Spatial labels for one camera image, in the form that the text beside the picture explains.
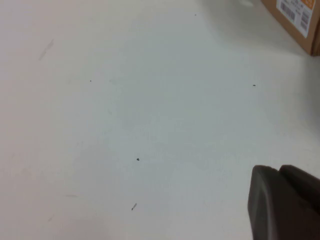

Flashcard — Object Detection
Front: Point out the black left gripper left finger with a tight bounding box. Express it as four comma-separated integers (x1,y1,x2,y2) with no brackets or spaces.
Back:
246,164,320,240

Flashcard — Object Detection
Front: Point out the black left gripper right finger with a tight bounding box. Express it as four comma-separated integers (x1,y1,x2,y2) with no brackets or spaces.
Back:
278,164,320,201

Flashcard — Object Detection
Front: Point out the brown cardboard shoe box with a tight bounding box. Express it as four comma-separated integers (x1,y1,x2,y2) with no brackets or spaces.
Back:
261,0,320,57

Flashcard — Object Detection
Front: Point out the white barcode shipping label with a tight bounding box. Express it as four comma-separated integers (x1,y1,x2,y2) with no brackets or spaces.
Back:
276,0,316,39

